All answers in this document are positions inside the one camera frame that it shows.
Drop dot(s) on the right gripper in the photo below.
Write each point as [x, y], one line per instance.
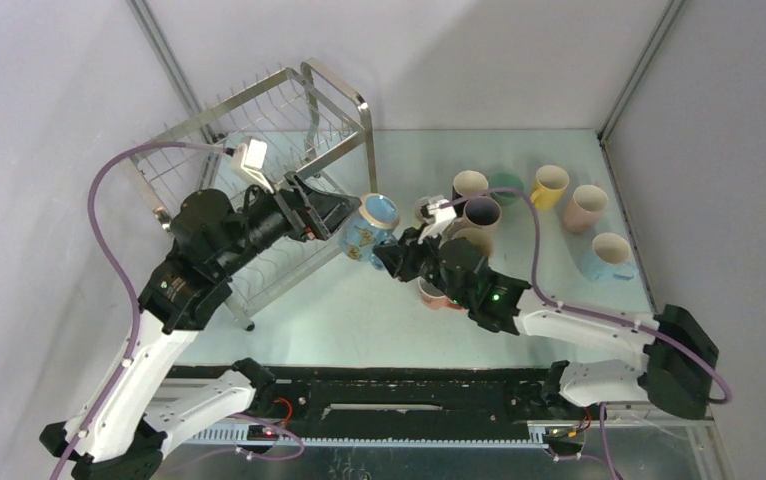
[400, 257]

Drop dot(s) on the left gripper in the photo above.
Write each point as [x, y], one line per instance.
[321, 211]

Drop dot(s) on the yellow-green mug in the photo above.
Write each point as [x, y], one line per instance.
[418, 212]

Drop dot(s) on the blue-rimmed cup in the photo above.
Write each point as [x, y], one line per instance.
[373, 223]

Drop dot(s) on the orange-red cup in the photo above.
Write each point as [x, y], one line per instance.
[434, 298]

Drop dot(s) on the cream decorated mug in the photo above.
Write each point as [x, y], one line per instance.
[478, 238]

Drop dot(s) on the large pink mug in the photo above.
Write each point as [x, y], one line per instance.
[482, 213]

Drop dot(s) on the black mug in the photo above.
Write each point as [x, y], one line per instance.
[468, 182]

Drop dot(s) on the mint green mug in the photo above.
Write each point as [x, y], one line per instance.
[505, 187]

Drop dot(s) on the yellow mug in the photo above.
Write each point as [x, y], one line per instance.
[550, 184]

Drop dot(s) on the pink faceted mug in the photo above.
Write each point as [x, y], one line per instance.
[585, 207]

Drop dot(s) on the light blue mug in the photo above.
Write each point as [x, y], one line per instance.
[609, 258]

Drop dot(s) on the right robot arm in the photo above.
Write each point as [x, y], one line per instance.
[665, 359]

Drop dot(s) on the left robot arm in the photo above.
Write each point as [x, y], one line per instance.
[118, 435]

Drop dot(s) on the steel two-tier dish rack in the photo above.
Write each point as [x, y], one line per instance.
[314, 122]

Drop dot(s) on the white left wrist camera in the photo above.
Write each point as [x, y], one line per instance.
[247, 161]

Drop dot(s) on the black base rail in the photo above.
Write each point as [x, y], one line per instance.
[417, 406]

